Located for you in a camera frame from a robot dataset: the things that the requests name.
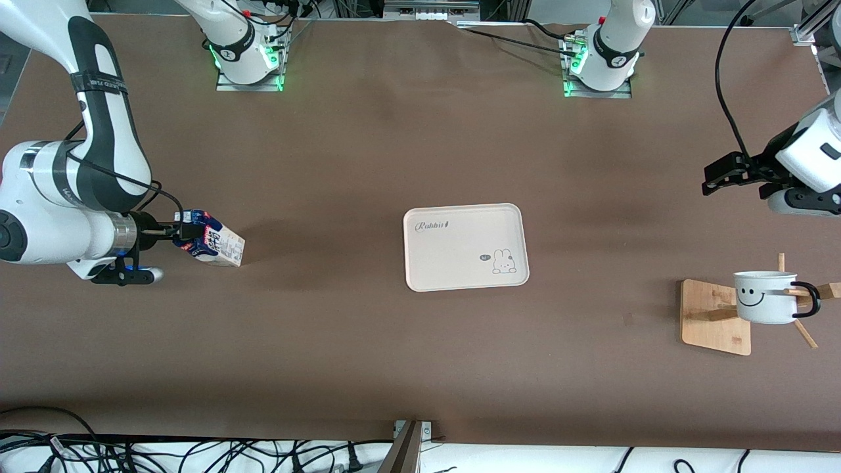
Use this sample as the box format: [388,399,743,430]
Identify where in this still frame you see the white smiley mug black handle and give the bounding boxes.
[733,271,822,325]

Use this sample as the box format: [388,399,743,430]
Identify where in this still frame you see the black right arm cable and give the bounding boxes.
[66,118,186,238]

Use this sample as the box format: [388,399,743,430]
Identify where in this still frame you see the aluminium profile post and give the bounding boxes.
[380,419,434,473]

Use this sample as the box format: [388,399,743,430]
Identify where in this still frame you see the wooden mug tree stand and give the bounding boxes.
[681,253,841,357]

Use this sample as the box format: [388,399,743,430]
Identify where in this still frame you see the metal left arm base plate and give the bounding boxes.
[562,30,633,100]

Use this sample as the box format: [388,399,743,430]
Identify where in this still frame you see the aluminium frame rail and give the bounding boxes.
[790,0,841,66]

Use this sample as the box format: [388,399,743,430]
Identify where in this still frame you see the grey metal device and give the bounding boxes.
[383,0,482,22]

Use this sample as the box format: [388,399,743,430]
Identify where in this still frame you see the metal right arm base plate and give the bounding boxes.
[216,26,285,93]

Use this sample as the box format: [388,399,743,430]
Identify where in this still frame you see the blue white milk carton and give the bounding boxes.
[173,210,246,267]

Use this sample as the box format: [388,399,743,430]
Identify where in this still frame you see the white tray with rabbit print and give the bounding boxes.
[403,203,530,292]

